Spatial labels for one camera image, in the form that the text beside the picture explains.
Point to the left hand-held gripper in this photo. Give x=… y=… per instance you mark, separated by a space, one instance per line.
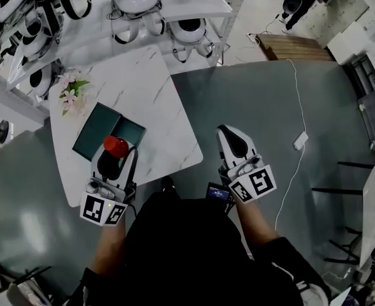
x=106 y=210

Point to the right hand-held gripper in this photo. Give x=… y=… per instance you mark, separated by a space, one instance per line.
x=257 y=182

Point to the small red bottle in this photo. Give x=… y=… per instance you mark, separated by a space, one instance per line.
x=115 y=145

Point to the dark green box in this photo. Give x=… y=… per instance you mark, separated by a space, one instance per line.
x=98 y=129

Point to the person's right forearm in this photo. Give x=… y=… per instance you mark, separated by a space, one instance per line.
x=257 y=225

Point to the person's left forearm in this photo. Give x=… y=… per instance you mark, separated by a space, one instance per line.
x=109 y=250

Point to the small black screen device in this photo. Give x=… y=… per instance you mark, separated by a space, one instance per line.
x=218 y=192

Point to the white power adapter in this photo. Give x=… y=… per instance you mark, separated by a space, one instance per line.
x=301 y=140

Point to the person's black clothing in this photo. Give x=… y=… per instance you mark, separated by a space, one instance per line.
x=187 y=253

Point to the white side table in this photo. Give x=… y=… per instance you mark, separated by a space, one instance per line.
x=373 y=215

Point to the pink flower bouquet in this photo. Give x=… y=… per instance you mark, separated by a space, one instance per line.
x=72 y=94

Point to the wooden slatted platform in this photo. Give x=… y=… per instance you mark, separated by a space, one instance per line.
x=294 y=48

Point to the white metal shelf rack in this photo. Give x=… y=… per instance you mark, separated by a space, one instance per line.
x=194 y=3

